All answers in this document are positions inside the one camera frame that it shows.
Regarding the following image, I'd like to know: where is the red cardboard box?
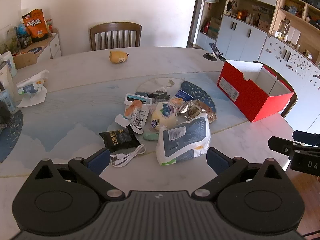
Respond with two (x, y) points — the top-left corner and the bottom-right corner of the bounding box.
(217, 60), (295, 123)

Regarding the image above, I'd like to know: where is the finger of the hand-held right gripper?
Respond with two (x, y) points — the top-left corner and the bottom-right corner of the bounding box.
(292, 130), (320, 146)
(268, 136), (304, 160)

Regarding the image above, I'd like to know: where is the white tissue pack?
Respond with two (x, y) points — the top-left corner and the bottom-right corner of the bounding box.
(16, 69), (49, 108)

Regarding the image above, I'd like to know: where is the large white snack bag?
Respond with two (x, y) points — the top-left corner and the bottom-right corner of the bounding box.
(155, 112), (212, 166)

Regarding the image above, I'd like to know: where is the orange snack bag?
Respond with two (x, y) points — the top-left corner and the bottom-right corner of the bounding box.
(22, 9), (49, 43)

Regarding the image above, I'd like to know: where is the cardboard carton with green print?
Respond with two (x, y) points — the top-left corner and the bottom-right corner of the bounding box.
(208, 17), (222, 39)

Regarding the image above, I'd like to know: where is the white USB cable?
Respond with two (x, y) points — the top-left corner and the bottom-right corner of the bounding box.
(110, 144), (147, 167)

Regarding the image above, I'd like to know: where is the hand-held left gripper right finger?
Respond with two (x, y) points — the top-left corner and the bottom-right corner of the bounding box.
(192, 147), (284, 202)

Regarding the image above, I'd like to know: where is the wooden chair with curved back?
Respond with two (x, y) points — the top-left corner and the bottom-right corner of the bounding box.
(252, 61), (298, 118)

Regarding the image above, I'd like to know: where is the black phone stand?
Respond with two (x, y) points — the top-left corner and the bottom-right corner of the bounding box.
(203, 43), (227, 61)

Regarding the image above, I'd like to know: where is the yellow cat toy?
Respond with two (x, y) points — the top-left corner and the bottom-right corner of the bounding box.
(109, 51), (130, 64)

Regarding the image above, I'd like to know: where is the wooden slatted chair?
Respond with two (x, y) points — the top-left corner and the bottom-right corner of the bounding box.
(89, 22), (142, 51)

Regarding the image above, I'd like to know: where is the yellow bread packet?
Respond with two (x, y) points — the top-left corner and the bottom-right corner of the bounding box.
(151, 102), (178, 132)

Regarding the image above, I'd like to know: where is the white teal tube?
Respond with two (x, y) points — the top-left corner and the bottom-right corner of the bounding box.
(124, 94), (153, 106)

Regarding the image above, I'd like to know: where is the white wooden wall cabinet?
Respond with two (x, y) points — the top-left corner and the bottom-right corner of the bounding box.
(195, 0), (320, 90)

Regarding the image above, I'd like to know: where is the dark glass jar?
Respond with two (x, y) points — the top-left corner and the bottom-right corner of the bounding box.
(0, 87), (18, 129)

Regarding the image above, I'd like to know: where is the white marble desktop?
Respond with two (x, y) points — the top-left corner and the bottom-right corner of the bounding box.
(0, 46), (298, 230)

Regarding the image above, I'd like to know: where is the open brown cardboard box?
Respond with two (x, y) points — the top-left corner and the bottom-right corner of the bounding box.
(12, 51), (38, 70)

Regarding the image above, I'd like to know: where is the small blue white packet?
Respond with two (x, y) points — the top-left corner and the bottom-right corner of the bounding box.
(170, 89), (194, 105)

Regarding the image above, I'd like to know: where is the white orange spouted pouch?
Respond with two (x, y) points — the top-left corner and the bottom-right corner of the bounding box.
(114, 99), (149, 135)

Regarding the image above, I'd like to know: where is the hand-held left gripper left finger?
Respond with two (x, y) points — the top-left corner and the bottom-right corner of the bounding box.
(34, 147), (125, 202)

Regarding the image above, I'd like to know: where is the dark seaweed packet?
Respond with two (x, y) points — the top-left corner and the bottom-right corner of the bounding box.
(146, 86), (172, 103)

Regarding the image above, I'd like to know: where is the silver foil snack packet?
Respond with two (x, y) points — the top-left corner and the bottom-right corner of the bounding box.
(177, 100), (217, 125)

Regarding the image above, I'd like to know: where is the white sideboard cabinet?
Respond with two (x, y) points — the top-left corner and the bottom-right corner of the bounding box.
(12, 29), (62, 69)

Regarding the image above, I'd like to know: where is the black snack packet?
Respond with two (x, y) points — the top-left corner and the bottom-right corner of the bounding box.
(99, 125), (141, 153)

